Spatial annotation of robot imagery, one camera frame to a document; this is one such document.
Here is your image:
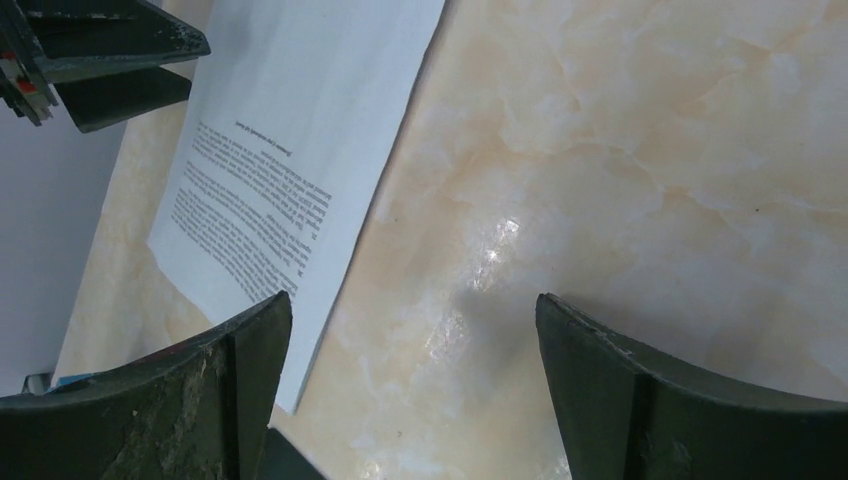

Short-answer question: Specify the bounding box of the orange blue toy truck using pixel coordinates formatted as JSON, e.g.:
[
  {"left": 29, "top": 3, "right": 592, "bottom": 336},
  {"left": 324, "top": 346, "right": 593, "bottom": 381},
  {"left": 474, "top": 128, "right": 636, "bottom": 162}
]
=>
[{"left": 21, "top": 373, "right": 93, "bottom": 395}]

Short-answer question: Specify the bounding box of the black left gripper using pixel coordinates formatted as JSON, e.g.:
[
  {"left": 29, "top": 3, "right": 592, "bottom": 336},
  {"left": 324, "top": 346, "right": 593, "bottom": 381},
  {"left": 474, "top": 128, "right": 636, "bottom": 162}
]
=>
[{"left": 1, "top": 1, "right": 210, "bottom": 133}]

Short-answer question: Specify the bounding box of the printed paper sheet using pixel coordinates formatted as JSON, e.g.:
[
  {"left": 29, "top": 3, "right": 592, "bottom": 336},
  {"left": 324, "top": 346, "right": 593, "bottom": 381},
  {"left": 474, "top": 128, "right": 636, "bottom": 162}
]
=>
[{"left": 148, "top": 1, "right": 444, "bottom": 413}]

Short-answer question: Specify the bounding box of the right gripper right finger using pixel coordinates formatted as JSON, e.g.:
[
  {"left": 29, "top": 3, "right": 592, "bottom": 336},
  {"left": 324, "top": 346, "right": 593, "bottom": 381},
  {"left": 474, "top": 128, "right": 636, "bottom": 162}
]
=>
[{"left": 535, "top": 294, "right": 847, "bottom": 479}]

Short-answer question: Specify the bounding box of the teal black file folder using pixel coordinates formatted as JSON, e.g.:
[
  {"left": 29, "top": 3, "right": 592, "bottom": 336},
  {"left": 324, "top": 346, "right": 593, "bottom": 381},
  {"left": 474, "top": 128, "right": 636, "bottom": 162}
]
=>
[{"left": 256, "top": 428, "right": 325, "bottom": 480}]

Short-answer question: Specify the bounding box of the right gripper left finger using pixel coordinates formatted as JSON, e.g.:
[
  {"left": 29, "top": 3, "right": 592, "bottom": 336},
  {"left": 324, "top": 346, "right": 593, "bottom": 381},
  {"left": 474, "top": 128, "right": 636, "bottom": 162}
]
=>
[{"left": 1, "top": 293, "right": 292, "bottom": 479}]

